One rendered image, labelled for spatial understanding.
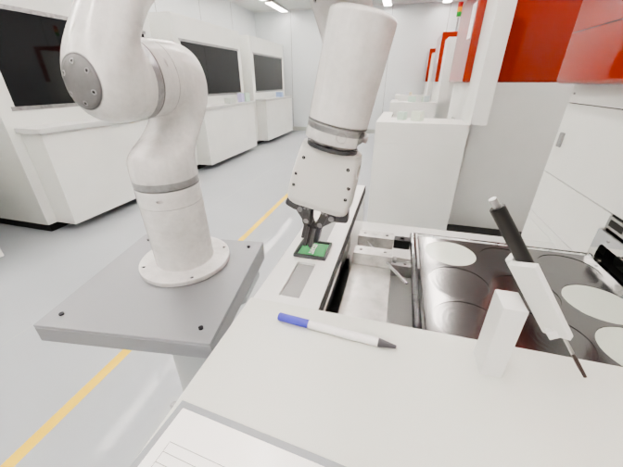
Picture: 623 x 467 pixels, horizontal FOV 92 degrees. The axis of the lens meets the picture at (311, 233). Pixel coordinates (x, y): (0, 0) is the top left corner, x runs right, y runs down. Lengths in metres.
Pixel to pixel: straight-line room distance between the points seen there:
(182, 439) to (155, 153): 0.44
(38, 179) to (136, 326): 2.95
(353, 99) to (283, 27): 8.63
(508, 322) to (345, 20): 0.35
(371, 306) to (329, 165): 0.25
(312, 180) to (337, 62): 0.16
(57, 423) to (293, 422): 1.51
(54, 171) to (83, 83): 2.77
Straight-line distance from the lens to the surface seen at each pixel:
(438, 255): 0.69
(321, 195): 0.46
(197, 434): 0.31
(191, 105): 0.63
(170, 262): 0.68
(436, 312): 0.53
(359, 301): 0.55
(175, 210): 0.62
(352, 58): 0.41
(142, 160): 0.60
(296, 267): 0.49
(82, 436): 1.66
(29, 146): 3.41
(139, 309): 0.64
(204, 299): 0.61
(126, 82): 0.53
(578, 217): 1.00
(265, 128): 6.81
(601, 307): 0.69
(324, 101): 0.41
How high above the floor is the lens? 1.23
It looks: 27 degrees down
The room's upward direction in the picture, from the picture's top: straight up
